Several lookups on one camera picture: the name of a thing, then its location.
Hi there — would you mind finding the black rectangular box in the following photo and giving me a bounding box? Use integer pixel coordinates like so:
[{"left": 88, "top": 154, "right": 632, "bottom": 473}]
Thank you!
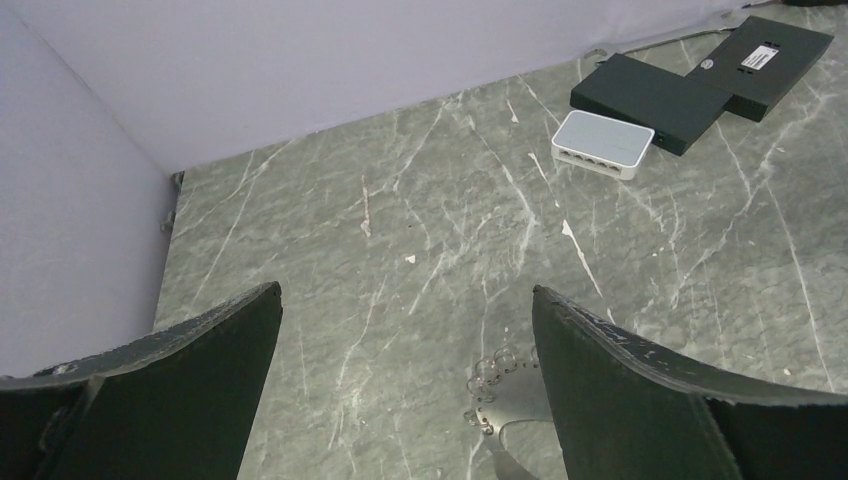
[{"left": 686, "top": 16, "right": 834, "bottom": 122}]

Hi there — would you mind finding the dark perforated ring plate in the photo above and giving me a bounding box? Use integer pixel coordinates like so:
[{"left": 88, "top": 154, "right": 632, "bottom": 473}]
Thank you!
[{"left": 464, "top": 344, "right": 552, "bottom": 479}]

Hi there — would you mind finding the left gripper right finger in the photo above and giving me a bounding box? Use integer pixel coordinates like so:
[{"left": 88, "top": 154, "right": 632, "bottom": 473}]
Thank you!
[{"left": 532, "top": 285, "right": 847, "bottom": 479}]

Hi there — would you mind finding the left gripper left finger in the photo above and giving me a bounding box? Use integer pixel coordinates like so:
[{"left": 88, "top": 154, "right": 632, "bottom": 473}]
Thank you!
[{"left": 1, "top": 282, "right": 283, "bottom": 479}]

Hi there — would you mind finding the white rectangular box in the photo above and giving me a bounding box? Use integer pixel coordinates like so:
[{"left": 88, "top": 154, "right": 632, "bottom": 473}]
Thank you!
[{"left": 551, "top": 110, "right": 655, "bottom": 181}]

